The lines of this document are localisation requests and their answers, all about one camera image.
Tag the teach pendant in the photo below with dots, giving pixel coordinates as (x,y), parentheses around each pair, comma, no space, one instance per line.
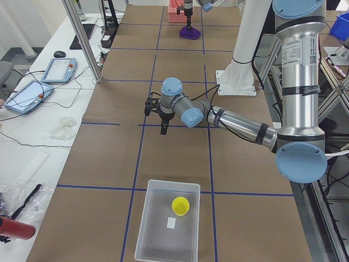
(29,97)
(59,71)

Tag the black power box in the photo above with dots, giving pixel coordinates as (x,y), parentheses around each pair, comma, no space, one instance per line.
(108,38)

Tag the aluminium frame post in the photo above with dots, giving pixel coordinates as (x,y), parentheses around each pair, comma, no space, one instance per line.
(82,37)

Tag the crumpled white tissue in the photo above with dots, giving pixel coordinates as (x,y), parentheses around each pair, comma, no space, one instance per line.
(65,130)

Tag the red bottle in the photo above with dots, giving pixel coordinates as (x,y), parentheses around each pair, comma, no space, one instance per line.
(15,229)

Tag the clear plastic bin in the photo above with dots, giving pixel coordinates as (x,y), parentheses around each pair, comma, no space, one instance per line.
(164,235)

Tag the far teach pendant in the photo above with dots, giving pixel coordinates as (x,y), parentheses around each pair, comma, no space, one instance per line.
(59,71)

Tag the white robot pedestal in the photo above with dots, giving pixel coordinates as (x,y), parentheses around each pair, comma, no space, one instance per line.
(238,78)

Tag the pink plastic bin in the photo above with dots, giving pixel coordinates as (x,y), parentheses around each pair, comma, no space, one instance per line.
(172,14)

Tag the blue storage bin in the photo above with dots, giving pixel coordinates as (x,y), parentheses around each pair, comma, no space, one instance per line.
(340,28)

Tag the purple cloth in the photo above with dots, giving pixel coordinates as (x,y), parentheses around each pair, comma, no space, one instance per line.
(189,33)

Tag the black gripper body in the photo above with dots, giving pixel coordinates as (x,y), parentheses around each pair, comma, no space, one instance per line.
(188,11)
(165,115)

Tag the clear plastic bag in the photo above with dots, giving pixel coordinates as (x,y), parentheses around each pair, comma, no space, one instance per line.
(26,203)

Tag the white flat plastic strip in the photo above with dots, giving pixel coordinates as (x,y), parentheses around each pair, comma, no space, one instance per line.
(32,168)

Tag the near teach pendant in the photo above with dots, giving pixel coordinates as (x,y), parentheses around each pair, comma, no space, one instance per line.
(29,97)

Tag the black computer mouse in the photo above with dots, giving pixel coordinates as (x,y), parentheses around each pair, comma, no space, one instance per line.
(59,54)

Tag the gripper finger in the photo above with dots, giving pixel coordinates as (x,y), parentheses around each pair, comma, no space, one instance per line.
(164,127)
(188,21)

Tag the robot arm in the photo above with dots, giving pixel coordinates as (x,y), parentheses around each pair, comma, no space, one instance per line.
(207,5)
(299,143)

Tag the yellow plastic cup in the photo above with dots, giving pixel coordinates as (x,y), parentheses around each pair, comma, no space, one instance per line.
(180,206)

